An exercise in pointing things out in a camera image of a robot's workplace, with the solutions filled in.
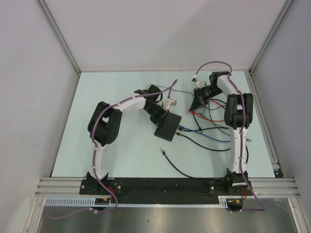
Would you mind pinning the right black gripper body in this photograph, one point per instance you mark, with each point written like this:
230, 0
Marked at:
204, 95

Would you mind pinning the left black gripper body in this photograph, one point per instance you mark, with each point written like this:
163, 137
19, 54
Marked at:
156, 113

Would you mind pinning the black network switch box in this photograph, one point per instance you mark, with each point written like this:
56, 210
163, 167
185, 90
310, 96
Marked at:
171, 124

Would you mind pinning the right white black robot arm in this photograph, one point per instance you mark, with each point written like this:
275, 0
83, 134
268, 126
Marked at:
238, 116

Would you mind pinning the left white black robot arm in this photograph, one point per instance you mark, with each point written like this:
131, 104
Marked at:
105, 124

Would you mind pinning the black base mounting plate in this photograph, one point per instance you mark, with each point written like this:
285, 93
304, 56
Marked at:
166, 191

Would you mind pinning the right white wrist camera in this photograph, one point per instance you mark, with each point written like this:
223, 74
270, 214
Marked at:
196, 82

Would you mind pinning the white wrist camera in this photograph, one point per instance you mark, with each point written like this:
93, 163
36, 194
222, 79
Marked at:
196, 82
168, 102

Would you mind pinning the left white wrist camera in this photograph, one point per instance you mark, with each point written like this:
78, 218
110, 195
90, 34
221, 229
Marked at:
168, 102

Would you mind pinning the black ethernet cable teal boot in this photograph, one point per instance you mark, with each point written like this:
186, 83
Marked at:
201, 145

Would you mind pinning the aluminium frame rail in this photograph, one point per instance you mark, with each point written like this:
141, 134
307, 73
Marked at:
58, 187

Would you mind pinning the white slotted cable duct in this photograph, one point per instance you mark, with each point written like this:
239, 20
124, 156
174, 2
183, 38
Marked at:
94, 202

